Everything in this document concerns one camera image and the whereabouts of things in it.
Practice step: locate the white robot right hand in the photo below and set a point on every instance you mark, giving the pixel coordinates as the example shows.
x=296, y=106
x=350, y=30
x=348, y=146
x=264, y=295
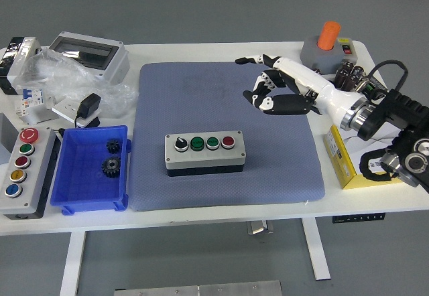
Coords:
x=332, y=98

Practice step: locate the grey four-button control box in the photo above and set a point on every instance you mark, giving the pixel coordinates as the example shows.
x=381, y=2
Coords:
x=201, y=157

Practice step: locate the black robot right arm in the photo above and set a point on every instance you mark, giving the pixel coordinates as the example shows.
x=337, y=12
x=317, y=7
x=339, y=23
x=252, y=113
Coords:
x=395, y=108

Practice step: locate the grey five-button control box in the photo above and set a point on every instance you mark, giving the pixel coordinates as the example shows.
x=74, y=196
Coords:
x=37, y=162

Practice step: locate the yellow and white box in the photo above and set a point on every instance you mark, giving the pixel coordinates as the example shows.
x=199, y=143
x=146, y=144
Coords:
x=338, y=152

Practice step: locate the orange cylinder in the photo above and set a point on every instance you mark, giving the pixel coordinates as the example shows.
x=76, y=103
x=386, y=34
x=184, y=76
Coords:
x=329, y=35

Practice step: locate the black table control panel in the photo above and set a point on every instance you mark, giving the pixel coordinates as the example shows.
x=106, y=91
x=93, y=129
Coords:
x=358, y=218

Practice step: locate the blue-grey mat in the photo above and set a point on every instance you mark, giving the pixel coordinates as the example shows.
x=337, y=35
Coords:
x=201, y=108

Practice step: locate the white table leg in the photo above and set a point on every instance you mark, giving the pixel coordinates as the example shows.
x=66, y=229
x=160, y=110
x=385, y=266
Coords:
x=316, y=249
x=72, y=262

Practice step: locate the grey distribution box clear lid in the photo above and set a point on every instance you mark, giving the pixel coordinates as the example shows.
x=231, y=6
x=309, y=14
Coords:
x=117, y=65

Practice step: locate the small black gear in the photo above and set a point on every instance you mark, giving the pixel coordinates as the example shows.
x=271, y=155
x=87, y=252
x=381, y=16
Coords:
x=113, y=146

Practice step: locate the large black gear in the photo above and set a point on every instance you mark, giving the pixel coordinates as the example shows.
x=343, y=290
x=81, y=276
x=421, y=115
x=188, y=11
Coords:
x=111, y=167

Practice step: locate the grey metal plate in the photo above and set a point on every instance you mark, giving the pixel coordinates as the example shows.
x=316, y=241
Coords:
x=197, y=289

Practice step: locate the black power adapter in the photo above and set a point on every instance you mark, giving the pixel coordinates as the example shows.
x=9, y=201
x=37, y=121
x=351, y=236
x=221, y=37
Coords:
x=88, y=105

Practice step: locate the blue plastic bin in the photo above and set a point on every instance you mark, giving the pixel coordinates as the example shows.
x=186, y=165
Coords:
x=83, y=182

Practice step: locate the clear plastic bag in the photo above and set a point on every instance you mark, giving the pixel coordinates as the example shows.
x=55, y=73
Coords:
x=67, y=71

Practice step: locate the white power socket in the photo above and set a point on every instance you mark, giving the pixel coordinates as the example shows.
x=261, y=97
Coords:
x=65, y=108

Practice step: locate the white blue circuit breaker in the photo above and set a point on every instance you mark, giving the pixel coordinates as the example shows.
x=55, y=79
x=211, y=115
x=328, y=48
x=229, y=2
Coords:
x=33, y=96

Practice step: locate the white and black device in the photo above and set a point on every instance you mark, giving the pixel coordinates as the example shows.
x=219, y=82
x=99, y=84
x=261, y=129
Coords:
x=23, y=58

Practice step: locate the grey metal block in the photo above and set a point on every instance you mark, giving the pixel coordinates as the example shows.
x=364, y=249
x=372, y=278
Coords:
x=5, y=135

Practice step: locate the grey switch box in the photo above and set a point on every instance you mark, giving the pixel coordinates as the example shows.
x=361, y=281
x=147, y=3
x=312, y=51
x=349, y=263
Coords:
x=311, y=55

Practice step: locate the metal bracket under table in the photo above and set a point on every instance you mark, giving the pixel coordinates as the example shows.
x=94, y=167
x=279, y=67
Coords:
x=259, y=227

